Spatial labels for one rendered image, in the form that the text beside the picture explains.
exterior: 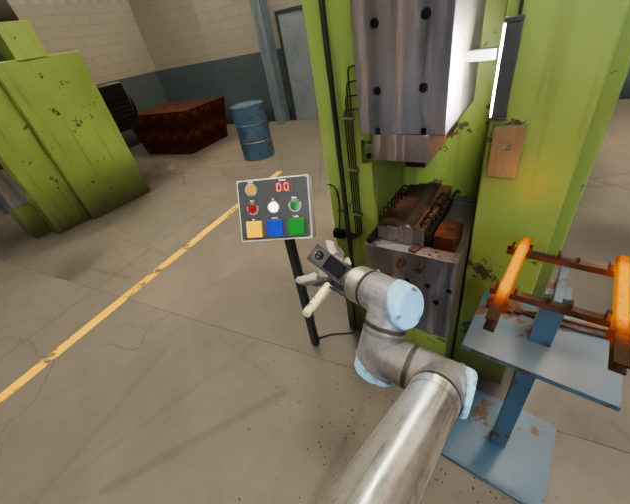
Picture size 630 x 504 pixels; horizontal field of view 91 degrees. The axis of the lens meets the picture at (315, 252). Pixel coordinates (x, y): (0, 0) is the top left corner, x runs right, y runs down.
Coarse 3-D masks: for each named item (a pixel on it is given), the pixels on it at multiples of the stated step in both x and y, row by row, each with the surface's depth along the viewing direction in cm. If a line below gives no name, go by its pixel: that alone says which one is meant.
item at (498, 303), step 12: (528, 240) 100; (516, 252) 96; (516, 264) 92; (504, 276) 89; (516, 276) 88; (504, 288) 85; (492, 300) 83; (504, 300) 81; (492, 312) 78; (492, 324) 78
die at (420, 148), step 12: (384, 144) 110; (396, 144) 108; (408, 144) 106; (420, 144) 103; (432, 144) 106; (384, 156) 113; (396, 156) 110; (408, 156) 108; (420, 156) 106; (432, 156) 109
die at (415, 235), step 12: (408, 192) 152; (420, 192) 148; (396, 204) 145; (408, 204) 141; (432, 204) 137; (396, 216) 134; (420, 216) 131; (432, 216) 129; (384, 228) 131; (396, 228) 128; (420, 228) 124; (408, 240) 128; (420, 240) 125
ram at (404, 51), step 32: (352, 0) 90; (384, 0) 86; (416, 0) 82; (448, 0) 79; (480, 0) 99; (384, 32) 91; (416, 32) 86; (448, 32) 83; (480, 32) 108; (384, 64) 95; (416, 64) 91; (448, 64) 87; (384, 96) 101; (416, 96) 96; (448, 96) 91; (384, 128) 107; (416, 128) 101; (448, 128) 99
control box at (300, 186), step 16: (288, 176) 136; (304, 176) 134; (240, 192) 141; (256, 192) 140; (272, 192) 138; (288, 192) 137; (304, 192) 135; (240, 208) 142; (288, 208) 138; (304, 208) 136; (240, 224) 143; (256, 240) 142
